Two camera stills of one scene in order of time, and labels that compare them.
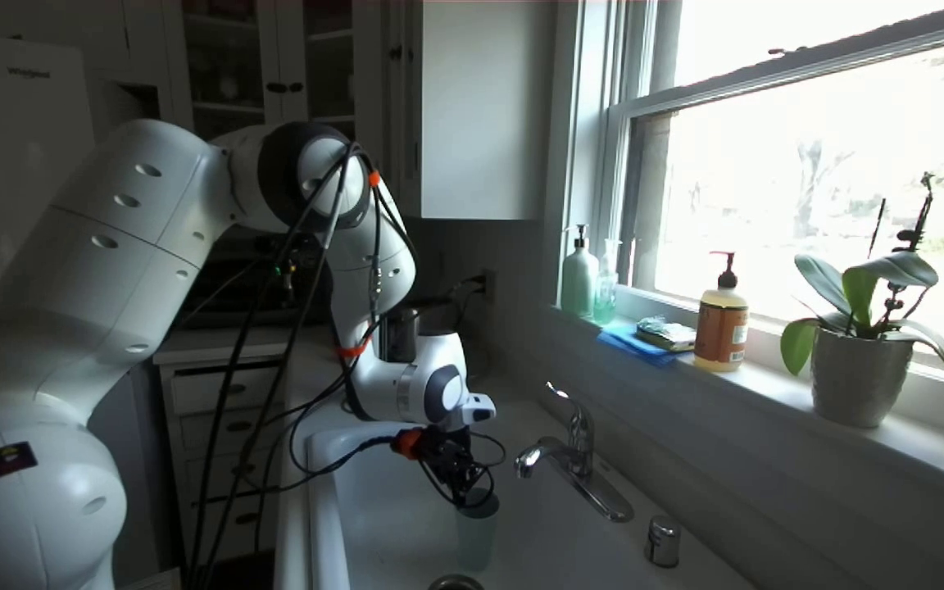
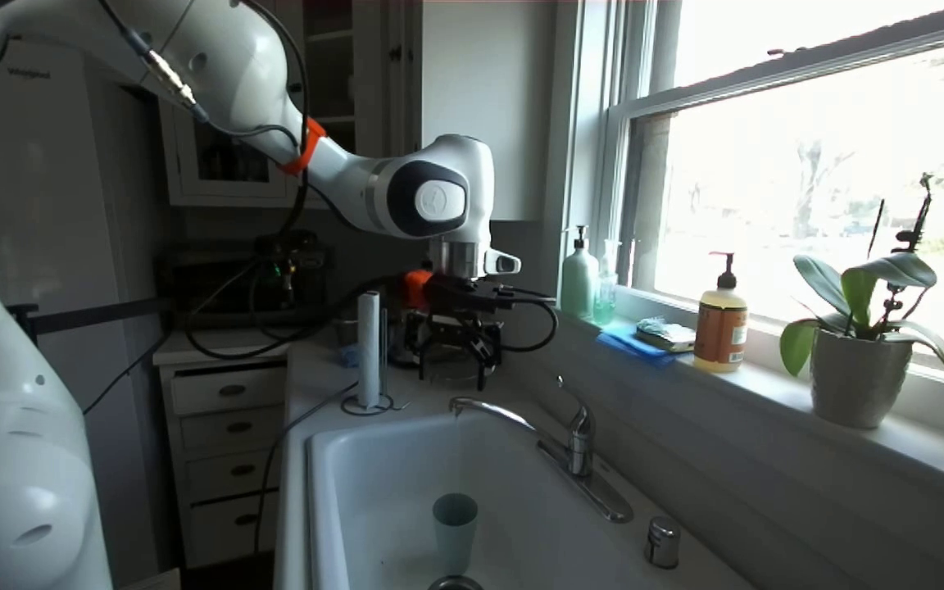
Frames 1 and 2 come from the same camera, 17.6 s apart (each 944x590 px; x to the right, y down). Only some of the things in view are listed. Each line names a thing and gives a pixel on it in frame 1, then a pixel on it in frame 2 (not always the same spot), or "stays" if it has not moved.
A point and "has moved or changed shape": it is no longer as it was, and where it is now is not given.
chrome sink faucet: x=577 y=453 has moved or changed shape
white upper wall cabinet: x=490 y=112 stays
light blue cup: x=476 y=538 to x=452 y=533
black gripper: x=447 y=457 to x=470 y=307
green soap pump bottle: x=577 y=278 stays
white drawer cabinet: x=223 y=420 stays
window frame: x=769 y=132 stays
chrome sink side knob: x=663 y=541 stays
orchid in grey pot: x=860 y=339 stays
